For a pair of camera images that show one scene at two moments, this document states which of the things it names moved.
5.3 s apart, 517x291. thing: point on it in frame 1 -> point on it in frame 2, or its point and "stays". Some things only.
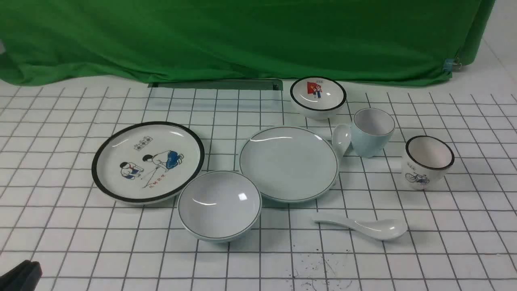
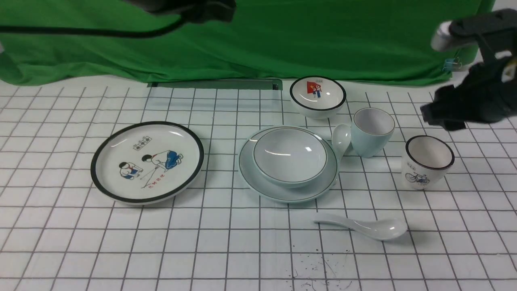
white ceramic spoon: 377,228 stays
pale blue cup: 371,130 stays
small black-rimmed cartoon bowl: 318,98 stays
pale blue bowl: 220,206 -> 289,158
